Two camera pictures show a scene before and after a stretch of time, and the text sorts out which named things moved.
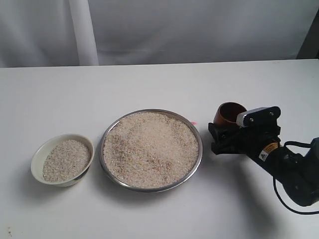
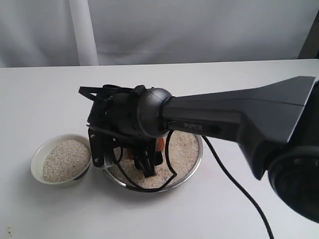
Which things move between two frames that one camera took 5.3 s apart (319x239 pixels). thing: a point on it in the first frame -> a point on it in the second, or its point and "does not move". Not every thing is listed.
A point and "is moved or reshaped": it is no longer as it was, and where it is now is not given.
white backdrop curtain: (68, 33) does not move
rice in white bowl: (66, 161) does not move
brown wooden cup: (227, 113) is moved or reshaped
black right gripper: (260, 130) -> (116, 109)
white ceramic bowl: (62, 160) does not move
